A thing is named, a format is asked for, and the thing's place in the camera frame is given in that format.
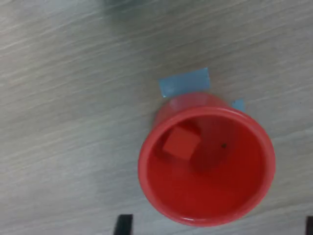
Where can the red cube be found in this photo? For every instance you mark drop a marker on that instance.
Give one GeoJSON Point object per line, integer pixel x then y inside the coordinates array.
{"type": "Point", "coordinates": [181, 144]}

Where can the red plastic cup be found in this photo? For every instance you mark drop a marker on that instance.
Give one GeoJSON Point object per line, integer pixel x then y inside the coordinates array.
{"type": "Point", "coordinates": [220, 186]}

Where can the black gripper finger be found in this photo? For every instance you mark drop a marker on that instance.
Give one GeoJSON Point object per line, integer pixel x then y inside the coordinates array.
{"type": "Point", "coordinates": [124, 226]}
{"type": "Point", "coordinates": [310, 226]}

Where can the blue-grey tape piece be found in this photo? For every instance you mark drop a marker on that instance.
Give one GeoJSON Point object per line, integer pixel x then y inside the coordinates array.
{"type": "Point", "coordinates": [183, 83]}
{"type": "Point", "coordinates": [239, 105]}

